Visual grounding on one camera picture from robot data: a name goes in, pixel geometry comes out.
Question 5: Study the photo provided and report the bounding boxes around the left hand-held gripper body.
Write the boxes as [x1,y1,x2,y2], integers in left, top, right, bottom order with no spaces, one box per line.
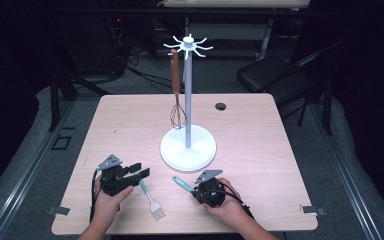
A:
[96,154,128,197]

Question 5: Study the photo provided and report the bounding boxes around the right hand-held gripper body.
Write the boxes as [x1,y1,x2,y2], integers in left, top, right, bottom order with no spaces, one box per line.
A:
[193,169,227,209]

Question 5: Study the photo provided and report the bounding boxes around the teal handled white spatula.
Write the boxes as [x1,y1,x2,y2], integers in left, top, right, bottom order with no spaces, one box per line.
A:
[172,175,197,194]

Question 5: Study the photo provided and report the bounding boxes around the teal handled pastry brush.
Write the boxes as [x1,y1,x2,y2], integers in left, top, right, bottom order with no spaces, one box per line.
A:
[138,179,167,222]

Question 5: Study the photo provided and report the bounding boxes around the white utensil rack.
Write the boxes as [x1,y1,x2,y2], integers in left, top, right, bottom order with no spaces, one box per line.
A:
[159,32,218,174]

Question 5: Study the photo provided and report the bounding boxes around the wooden handled wire whisk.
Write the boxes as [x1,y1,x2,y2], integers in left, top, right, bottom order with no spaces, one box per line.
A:
[169,48,189,130]

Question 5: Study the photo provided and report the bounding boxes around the person's left hand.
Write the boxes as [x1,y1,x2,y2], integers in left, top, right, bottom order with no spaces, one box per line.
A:
[93,177,135,224]

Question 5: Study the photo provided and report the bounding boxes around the person's right hand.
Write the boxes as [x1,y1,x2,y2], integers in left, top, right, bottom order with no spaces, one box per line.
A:
[201,177,248,229]

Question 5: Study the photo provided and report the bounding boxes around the metal table clamp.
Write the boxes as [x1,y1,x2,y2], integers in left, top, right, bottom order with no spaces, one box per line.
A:
[47,205,71,217]
[300,204,328,217]

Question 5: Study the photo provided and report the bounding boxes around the black metal stand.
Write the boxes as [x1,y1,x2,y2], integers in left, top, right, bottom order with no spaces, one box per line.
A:
[47,64,112,133]

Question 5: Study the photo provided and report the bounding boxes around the black folding chair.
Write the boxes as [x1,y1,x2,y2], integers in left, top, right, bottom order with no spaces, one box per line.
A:
[236,39,335,136]

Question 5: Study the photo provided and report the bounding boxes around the dark computer tower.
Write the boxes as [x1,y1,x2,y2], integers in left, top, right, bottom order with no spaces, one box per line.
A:
[55,13,128,76]

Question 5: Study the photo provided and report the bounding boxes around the white background table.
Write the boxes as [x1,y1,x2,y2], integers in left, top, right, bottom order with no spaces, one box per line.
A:
[155,0,312,62]

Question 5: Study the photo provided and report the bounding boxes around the left hand-held gripper cable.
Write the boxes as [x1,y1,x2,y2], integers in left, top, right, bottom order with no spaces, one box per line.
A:
[89,169,104,224]

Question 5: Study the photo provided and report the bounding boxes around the hand-held gripper cable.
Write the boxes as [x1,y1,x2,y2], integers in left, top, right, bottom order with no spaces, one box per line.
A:
[211,188,256,220]
[89,169,104,224]

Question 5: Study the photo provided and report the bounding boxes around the right hand-held gripper cable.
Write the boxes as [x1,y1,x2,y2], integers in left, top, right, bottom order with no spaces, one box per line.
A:
[211,188,256,220]

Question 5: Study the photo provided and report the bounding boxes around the metal floor rail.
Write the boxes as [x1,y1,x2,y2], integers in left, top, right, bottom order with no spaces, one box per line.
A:
[0,99,78,240]
[309,103,384,240]

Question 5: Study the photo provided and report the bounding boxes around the black floor cables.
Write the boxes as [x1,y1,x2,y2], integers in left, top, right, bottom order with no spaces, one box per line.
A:
[125,46,195,95]

